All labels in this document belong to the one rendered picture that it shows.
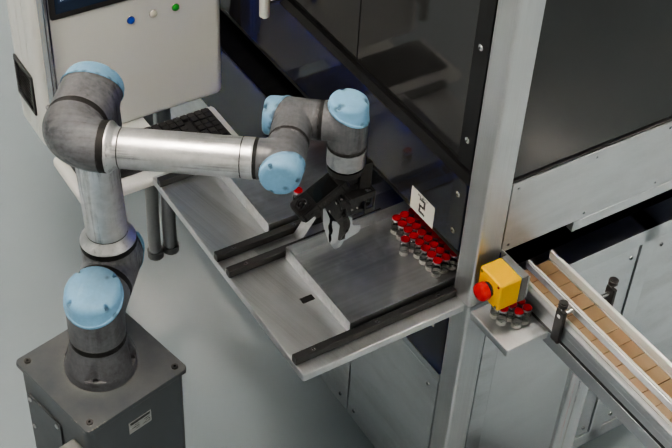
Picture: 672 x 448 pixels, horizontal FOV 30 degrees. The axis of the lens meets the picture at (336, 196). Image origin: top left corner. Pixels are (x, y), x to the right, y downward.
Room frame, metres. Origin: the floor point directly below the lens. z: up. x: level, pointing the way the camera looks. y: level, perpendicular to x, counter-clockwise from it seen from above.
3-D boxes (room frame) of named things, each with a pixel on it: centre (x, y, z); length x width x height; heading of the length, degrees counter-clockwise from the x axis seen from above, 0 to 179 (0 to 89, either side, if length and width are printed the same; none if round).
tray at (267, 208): (2.25, 0.08, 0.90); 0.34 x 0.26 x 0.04; 124
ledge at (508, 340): (1.84, -0.39, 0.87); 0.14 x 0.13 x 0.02; 124
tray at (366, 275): (1.97, -0.11, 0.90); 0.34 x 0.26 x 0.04; 125
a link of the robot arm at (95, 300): (1.73, 0.47, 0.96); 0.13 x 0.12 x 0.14; 176
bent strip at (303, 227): (2.02, 0.11, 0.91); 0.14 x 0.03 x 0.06; 125
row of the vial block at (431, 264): (2.02, -0.18, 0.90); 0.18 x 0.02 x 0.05; 35
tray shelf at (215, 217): (2.07, 0.04, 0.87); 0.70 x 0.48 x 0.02; 34
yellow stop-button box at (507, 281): (1.83, -0.35, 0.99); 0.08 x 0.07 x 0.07; 124
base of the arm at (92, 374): (1.72, 0.47, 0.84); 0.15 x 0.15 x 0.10
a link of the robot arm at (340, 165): (1.82, -0.01, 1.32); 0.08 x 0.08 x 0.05
